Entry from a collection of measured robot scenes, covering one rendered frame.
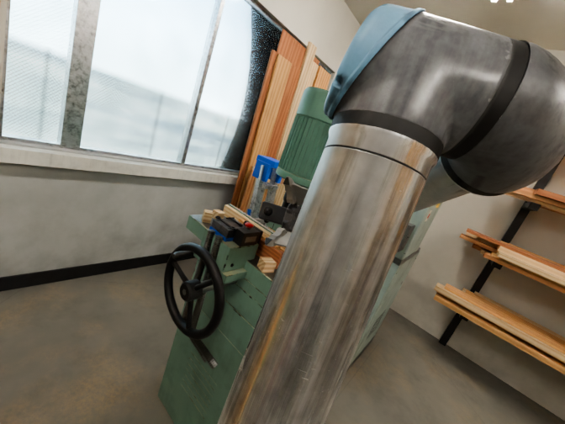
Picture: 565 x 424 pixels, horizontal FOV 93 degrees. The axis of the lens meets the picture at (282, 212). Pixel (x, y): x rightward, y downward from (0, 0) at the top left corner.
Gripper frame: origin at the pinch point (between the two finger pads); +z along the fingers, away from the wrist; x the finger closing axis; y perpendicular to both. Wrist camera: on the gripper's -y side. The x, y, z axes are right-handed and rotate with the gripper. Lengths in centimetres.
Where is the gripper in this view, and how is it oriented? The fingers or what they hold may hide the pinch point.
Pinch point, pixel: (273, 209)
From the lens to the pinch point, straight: 56.8
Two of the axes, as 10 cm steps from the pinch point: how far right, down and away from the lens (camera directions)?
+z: -3.7, -2.0, -9.1
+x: -3.0, 9.5, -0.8
